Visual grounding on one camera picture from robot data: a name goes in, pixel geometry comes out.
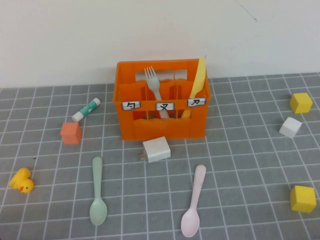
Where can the pale pink plastic spoon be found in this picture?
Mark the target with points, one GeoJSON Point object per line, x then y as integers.
{"type": "Point", "coordinates": [190, 222]}

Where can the pale green plastic spoon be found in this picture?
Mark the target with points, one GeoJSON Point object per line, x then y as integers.
{"type": "Point", "coordinates": [98, 212]}

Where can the orange plastic cutlery holder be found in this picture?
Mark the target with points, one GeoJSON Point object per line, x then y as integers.
{"type": "Point", "coordinates": [150, 130]}

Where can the white plug charger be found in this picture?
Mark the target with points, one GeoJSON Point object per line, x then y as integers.
{"type": "Point", "coordinates": [157, 150]}

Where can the pale blue plastic fork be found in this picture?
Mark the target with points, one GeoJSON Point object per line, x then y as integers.
{"type": "Point", "coordinates": [155, 86]}

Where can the yellow plastic knife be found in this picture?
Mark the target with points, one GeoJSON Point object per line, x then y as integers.
{"type": "Point", "coordinates": [198, 80]}

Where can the white green glue stick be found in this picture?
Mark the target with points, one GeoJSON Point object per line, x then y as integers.
{"type": "Point", "coordinates": [85, 110]}

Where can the orange cube block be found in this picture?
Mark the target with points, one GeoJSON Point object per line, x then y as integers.
{"type": "Point", "coordinates": [71, 133]}

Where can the grey grid table mat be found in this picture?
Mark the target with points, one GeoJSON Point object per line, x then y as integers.
{"type": "Point", "coordinates": [237, 175]}

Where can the white cube block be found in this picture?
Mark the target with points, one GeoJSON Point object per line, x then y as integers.
{"type": "Point", "coordinates": [290, 127]}

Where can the yellow cube block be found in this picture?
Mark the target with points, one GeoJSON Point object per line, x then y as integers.
{"type": "Point", "coordinates": [301, 103]}
{"type": "Point", "coordinates": [303, 200]}

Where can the yellow rubber duck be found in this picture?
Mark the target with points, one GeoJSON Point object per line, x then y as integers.
{"type": "Point", "coordinates": [25, 186]}

